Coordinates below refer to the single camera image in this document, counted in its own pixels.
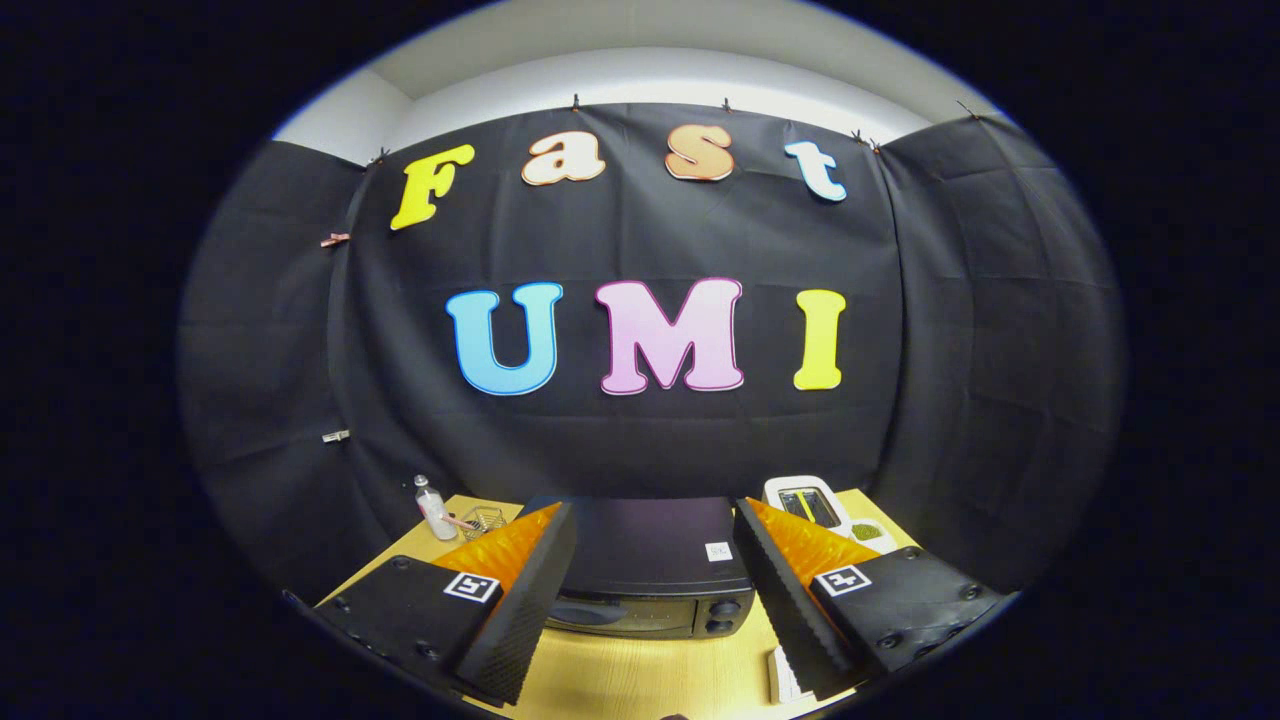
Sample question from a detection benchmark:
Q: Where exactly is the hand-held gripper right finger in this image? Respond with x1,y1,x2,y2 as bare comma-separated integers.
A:
733,496,1005,702

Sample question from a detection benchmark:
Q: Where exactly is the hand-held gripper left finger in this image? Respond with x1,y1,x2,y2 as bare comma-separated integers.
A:
314,501,579,706

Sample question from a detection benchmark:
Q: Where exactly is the black toaster oven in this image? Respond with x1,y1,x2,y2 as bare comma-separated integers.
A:
520,494,755,640

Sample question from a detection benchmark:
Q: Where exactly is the white pop-up toaster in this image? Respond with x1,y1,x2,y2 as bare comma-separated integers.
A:
761,475,852,532

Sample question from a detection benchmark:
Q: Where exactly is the white rectangular plate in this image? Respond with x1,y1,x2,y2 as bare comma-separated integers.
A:
767,644,814,705

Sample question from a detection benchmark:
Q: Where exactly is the small white seasoning dish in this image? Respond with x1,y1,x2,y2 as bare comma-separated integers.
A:
844,517,899,555

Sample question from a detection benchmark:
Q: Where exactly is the clear plastic bottle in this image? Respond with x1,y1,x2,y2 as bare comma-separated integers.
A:
413,474,459,542

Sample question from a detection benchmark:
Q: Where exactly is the black backdrop cloth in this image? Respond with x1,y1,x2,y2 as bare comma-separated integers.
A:
178,100,1127,603

